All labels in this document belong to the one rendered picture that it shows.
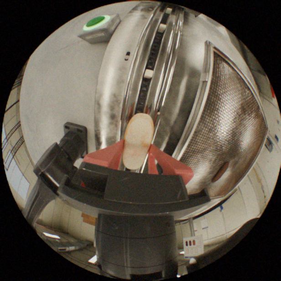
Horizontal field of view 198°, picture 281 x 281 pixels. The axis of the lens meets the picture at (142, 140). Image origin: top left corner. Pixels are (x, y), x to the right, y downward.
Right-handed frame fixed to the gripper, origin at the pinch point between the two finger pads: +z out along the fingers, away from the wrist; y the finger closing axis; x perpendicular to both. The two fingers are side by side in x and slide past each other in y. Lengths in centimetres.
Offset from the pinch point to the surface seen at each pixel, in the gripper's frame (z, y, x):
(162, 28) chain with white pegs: 6.8, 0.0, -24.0
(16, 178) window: -82, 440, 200
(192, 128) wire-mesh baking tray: 3.3, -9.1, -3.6
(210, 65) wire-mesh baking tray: 3.3, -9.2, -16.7
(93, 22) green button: 2.6, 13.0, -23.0
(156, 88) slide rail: 8.2, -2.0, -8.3
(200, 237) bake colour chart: -39, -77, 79
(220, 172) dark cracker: 0.4, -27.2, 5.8
